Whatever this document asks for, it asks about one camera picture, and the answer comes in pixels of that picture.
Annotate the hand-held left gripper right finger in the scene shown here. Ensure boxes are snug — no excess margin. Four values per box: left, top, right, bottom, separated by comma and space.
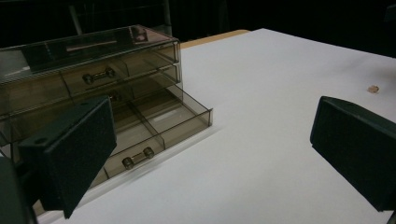
309, 95, 396, 213

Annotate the metal stand pole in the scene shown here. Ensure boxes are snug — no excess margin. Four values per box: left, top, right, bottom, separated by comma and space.
68, 4, 84, 35
163, 0, 174, 36

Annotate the wooden table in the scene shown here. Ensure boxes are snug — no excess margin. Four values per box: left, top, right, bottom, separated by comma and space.
180, 29, 250, 50

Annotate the smoky clear acrylic drawer cabinet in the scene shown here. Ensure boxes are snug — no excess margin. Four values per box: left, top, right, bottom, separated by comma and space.
0, 24, 182, 162

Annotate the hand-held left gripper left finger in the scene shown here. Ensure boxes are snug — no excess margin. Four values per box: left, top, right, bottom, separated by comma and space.
17, 94, 118, 219

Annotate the smoky clear drawer with dividers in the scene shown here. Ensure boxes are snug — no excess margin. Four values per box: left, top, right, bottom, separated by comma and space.
90, 83, 214, 189

